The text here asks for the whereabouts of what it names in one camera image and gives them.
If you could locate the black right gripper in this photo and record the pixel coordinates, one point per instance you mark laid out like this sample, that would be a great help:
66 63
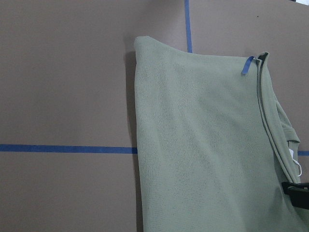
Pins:
298 193

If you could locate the olive green long-sleeve shirt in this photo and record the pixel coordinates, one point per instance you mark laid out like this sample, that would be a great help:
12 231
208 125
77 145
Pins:
214 145

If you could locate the loose blue tape strip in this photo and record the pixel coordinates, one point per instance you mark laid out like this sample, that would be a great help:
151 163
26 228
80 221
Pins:
247 64

